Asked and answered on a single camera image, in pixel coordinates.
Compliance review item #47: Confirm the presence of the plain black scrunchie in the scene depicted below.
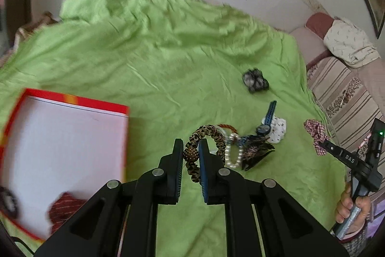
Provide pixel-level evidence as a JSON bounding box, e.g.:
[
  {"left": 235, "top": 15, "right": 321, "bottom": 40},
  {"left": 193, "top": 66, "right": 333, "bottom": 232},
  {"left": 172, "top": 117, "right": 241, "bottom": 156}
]
[{"left": 0, "top": 186, "right": 19, "bottom": 220}]

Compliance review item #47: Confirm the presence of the dark red patterned scrunchie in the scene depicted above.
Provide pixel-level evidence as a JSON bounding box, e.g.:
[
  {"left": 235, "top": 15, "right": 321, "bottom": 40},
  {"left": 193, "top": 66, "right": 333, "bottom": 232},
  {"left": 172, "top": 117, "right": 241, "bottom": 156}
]
[{"left": 46, "top": 191, "right": 88, "bottom": 235}]

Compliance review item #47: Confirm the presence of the brown blanket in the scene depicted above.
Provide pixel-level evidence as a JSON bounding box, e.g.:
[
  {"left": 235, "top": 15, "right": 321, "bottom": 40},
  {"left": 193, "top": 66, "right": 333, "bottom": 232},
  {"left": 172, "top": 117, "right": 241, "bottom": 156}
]
[{"left": 12, "top": 12, "right": 59, "bottom": 47}]

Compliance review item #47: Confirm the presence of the grey black scrunchie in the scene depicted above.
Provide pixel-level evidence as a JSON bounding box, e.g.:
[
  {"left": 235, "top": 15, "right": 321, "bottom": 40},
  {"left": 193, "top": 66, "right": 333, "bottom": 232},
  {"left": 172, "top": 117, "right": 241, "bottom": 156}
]
[{"left": 242, "top": 68, "right": 270, "bottom": 93}]

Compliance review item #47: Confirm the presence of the black hair claw clip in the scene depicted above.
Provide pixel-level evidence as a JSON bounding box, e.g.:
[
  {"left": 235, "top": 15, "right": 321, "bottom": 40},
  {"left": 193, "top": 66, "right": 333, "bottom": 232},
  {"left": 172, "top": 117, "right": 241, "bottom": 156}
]
[{"left": 241, "top": 139, "right": 276, "bottom": 171}]

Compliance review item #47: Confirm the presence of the blue wrist watch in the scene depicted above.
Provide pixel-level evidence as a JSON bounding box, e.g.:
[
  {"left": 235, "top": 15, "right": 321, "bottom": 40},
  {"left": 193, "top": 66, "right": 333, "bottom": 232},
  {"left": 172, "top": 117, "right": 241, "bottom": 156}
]
[{"left": 237, "top": 100, "right": 278, "bottom": 152}]

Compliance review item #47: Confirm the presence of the person's right hand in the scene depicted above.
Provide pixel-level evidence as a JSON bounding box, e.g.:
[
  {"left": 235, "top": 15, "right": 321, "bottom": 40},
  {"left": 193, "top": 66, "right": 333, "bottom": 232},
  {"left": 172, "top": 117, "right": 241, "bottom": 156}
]
[{"left": 336, "top": 186, "right": 372, "bottom": 235}]

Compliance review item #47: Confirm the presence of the white printed pillow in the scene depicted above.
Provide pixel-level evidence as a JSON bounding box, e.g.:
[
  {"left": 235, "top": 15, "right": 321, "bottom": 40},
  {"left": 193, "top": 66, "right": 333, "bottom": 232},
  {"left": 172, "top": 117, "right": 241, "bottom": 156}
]
[{"left": 323, "top": 19, "right": 381, "bottom": 68}]

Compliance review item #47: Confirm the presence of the leopard print scrunchie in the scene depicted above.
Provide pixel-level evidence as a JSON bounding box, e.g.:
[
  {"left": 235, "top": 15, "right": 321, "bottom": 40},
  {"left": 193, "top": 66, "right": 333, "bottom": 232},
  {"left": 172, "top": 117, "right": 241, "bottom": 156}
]
[{"left": 184, "top": 124, "right": 227, "bottom": 184}]

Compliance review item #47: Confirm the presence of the pink cushion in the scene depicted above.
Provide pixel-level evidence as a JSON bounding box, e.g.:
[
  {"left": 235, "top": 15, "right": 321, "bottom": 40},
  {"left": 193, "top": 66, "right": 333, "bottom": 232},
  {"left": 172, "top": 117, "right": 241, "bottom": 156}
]
[{"left": 290, "top": 13, "right": 334, "bottom": 65}]

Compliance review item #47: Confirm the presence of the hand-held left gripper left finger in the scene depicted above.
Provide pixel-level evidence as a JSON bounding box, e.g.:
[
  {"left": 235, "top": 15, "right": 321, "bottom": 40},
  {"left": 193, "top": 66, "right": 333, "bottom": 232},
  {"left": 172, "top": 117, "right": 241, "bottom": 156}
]
[{"left": 33, "top": 138, "right": 185, "bottom": 257}]

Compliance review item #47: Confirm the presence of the red cardboard box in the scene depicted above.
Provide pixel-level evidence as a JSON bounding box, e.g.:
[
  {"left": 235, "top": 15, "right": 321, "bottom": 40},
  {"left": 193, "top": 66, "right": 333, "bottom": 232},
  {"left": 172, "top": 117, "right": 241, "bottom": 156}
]
[{"left": 0, "top": 88, "right": 130, "bottom": 242}]

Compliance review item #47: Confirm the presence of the large pearl bracelet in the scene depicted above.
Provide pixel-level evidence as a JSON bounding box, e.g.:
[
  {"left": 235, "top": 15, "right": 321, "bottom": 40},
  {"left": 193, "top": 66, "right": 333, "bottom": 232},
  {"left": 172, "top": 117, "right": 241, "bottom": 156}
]
[{"left": 224, "top": 133, "right": 245, "bottom": 169}]

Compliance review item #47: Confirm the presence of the red checkered scrunchie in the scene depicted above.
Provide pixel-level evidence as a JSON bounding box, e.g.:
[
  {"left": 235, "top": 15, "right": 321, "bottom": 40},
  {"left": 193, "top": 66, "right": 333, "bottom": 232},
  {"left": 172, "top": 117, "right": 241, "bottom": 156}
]
[{"left": 303, "top": 119, "right": 331, "bottom": 157}]

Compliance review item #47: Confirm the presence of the striped beige bed cover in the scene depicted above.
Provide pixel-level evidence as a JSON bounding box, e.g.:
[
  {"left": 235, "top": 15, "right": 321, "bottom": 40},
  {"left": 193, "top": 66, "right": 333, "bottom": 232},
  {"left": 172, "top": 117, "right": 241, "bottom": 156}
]
[{"left": 305, "top": 57, "right": 385, "bottom": 215}]

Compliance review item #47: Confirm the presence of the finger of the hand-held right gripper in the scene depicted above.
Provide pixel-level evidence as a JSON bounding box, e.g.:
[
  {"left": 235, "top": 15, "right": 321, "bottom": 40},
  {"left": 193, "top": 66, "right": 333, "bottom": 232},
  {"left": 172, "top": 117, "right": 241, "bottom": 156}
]
[{"left": 319, "top": 139, "right": 366, "bottom": 171}]

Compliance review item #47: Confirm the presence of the white printed scrunchie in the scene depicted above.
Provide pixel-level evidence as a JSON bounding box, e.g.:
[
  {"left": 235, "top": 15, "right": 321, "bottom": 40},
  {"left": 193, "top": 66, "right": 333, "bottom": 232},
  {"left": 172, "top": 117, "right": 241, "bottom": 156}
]
[{"left": 266, "top": 116, "right": 288, "bottom": 145}]

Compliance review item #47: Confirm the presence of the green bed sheet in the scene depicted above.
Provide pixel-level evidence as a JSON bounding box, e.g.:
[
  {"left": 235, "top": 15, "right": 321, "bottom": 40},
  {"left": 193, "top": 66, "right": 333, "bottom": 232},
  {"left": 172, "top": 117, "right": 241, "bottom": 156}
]
[{"left": 0, "top": 0, "right": 352, "bottom": 257}]

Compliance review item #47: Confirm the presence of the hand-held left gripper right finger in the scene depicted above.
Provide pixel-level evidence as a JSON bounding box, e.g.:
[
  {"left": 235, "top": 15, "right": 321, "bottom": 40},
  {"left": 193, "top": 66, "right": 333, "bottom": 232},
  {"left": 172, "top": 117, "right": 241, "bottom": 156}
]
[{"left": 199, "top": 138, "right": 351, "bottom": 257}]

